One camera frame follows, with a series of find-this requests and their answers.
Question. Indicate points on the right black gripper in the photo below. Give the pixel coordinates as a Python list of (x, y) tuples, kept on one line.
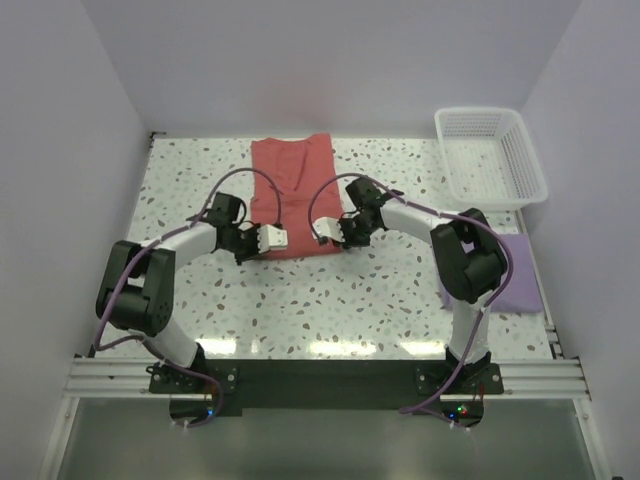
[(348, 241)]

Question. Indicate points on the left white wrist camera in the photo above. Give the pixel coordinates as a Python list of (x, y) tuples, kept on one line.
[(271, 238)]

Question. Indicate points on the folded purple t shirt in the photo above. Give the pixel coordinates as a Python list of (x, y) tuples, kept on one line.
[(520, 280)]

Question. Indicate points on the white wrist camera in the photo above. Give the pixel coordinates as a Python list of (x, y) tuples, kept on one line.
[(271, 238), (328, 229)]

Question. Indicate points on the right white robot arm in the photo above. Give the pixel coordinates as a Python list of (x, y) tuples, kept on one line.
[(467, 367)]

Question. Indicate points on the red t shirt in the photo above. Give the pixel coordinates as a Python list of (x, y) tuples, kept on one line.
[(299, 169)]

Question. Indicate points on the white plastic basket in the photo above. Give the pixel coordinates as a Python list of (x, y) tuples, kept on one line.
[(489, 158)]

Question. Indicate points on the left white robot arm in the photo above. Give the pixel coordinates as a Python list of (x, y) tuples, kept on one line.
[(136, 295)]

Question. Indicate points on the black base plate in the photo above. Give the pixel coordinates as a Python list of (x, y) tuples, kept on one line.
[(231, 387)]

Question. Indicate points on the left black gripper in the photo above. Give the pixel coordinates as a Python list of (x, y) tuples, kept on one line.
[(254, 251)]

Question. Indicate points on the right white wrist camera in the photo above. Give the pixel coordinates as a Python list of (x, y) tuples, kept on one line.
[(328, 229)]

